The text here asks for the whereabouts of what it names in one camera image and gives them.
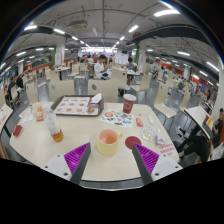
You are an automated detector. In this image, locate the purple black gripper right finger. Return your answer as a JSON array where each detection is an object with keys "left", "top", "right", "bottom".
[{"left": 131, "top": 142, "right": 183, "bottom": 186}]

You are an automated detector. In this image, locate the yellow mug pink inside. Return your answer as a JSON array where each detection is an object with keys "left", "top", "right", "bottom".
[{"left": 97, "top": 129, "right": 123, "bottom": 156}]

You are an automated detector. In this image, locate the person in white shirt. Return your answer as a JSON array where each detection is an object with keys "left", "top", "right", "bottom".
[{"left": 94, "top": 54, "right": 111, "bottom": 80}]

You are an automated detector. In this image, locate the beige chair right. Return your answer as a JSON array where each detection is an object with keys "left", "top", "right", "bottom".
[{"left": 153, "top": 82, "right": 177, "bottom": 129}]

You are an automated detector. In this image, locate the colourful paper leaflet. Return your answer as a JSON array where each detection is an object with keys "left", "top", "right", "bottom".
[{"left": 100, "top": 109, "right": 134, "bottom": 129}]

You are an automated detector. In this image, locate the clear bottle amber liquid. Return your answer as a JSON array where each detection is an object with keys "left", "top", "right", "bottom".
[{"left": 44, "top": 110, "right": 64, "bottom": 142}]

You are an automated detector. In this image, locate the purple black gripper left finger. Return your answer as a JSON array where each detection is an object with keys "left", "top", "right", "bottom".
[{"left": 42, "top": 142, "right": 92, "bottom": 186}]

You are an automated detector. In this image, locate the beige chair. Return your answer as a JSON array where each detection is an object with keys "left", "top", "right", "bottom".
[
  {"left": 153, "top": 82, "right": 177, "bottom": 129},
  {"left": 88, "top": 79, "right": 118, "bottom": 103},
  {"left": 49, "top": 80, "right": 75, "bottom": 101}
]

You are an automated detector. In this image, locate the person in dark shirt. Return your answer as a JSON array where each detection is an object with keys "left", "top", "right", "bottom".
[{"left": 126, "top": 57, "right": 138, "bottom": 87}]

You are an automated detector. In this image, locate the clear plastic packet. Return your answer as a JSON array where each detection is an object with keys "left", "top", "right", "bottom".
[{"left": 140, "top": 125, "right": 165, "bottom": 145}]

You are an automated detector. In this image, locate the seated person far right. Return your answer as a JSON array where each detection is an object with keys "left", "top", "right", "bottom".
[{"left": 176, "top": 109, "right": 224, "bottom": 162}]

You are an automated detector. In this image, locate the red round coaster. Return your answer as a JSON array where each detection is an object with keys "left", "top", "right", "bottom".
[{"left": 125, "top": 136, "right": 141, "bottom": 149}]

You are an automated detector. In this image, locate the red card left edge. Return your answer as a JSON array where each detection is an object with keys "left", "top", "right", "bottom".
[{"left": 13, "top": 125, "right": 22, "bottom": 137}]

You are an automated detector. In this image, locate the small red packet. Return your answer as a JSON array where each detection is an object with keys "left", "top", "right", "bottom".
[{"left": 136, "top": 118, "right": 143, "bottom": 127}]

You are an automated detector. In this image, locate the beige chair left back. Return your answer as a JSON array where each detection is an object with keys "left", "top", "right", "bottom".
[{"left": 49, "top": 80, "right": 75, "bottom": 101}]

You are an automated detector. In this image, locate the red paper cup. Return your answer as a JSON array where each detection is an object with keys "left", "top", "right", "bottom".
[{"left": 123, "top": 94, "right": 136, "bottom": 114}]

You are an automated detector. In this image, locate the neighbouring table right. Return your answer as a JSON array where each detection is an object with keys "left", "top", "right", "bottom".
[{"left": 184, "top": 106, "right": 213, "bottom": 139}]

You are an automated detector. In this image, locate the beige chair centre back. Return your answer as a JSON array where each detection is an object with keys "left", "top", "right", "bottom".
[{"left": 88, "top": 79, "right": 118, "bottom": 103}]

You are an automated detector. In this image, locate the dark food tray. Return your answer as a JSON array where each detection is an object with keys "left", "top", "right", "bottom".
[{"left": 51, "top": 95, "right": 104, "bottom": 116}]

